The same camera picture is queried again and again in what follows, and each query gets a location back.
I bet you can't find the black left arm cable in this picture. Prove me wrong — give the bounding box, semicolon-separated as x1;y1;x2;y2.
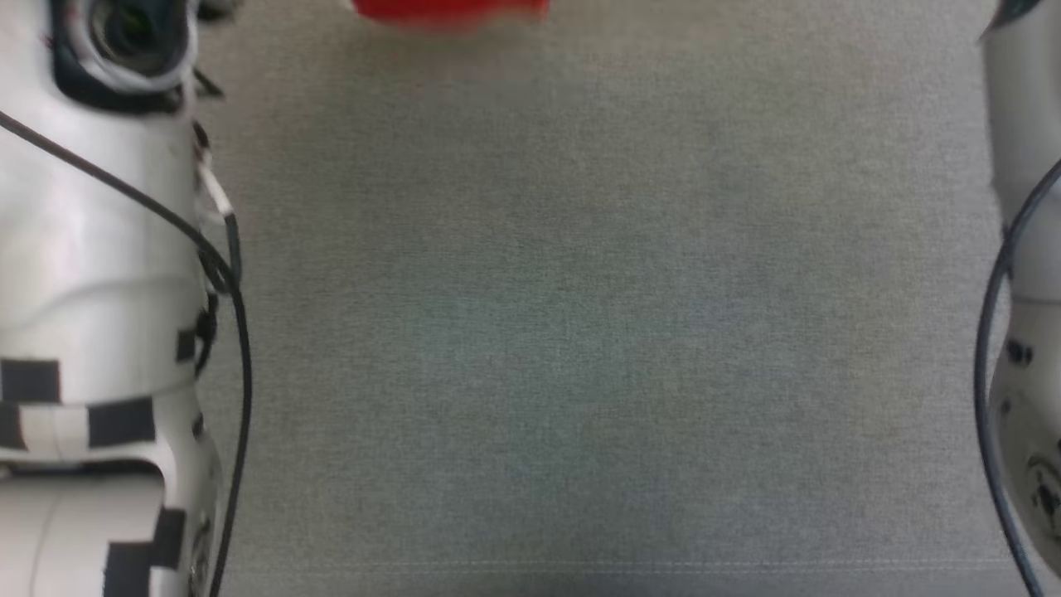
0;109;254;597

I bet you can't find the red shirt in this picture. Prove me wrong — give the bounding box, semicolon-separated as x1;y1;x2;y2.
351;0;551;32

